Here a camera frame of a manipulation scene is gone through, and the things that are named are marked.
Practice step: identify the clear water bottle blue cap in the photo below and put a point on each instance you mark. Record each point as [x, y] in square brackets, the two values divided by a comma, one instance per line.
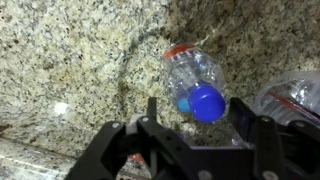
[206, 103]

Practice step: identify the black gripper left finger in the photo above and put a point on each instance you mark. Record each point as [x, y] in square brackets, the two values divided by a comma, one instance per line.
[156, 146]

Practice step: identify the clear packaging red blue print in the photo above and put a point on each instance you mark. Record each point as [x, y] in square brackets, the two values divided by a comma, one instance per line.
[286, 100]

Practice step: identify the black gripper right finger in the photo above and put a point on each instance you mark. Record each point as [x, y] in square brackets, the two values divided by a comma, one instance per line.
[273, 146]

